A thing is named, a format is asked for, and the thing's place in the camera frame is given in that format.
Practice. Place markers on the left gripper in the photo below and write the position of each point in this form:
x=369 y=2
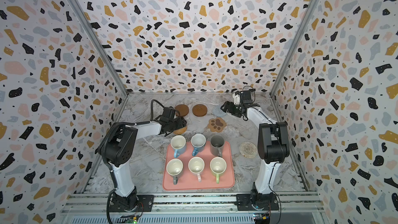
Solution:
x=181 y=122

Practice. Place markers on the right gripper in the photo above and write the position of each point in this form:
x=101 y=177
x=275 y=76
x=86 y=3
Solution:
x=227 y=103

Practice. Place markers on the brown wooden coaster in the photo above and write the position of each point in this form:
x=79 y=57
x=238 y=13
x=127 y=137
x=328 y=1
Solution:
x=181 y=110
x=199 y=110

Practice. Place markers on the cork paw coaster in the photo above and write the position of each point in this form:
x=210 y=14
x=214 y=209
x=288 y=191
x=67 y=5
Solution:
x=216 y=124

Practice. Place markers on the light blue woven coaster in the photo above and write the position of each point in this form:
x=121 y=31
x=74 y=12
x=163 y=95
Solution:
x=218 y=112

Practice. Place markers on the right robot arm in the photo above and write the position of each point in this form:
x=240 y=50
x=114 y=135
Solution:
x=272 y=147

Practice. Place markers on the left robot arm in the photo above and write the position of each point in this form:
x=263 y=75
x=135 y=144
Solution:
x=117 y=147

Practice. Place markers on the woven rattan coaster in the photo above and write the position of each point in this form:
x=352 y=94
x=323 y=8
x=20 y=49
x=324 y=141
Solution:
x=180 y=131

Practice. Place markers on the blue mug back left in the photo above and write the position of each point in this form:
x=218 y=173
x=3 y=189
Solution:
x=178 y=144

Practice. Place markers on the light blue patterned mug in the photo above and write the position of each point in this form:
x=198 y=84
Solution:
x=198 y=142

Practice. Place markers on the grey mug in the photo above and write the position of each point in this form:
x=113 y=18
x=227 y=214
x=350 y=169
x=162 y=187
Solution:
x=216 y=145

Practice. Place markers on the multicolour woven coaster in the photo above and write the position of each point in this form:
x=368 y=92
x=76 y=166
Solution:
x=248 y=150

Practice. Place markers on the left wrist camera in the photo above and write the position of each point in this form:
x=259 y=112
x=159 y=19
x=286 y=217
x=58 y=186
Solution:
x=169 y=111

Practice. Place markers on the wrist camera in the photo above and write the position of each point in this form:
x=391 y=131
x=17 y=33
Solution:
x=169 y=111
x=244 y=97

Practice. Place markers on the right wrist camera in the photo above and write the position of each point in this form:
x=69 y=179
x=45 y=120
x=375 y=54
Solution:
x=244 y=97

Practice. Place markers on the teal handled cream mug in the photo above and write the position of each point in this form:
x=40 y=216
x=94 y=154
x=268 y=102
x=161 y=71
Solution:
x=175 y=169

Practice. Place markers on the pink handled cream mug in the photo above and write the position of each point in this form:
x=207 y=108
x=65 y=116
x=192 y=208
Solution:
x=196 y=166

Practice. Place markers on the green handled cream mug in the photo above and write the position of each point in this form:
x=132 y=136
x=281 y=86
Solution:
x=218 y=166

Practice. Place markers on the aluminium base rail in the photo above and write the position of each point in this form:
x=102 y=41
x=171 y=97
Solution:
x=197 y=208

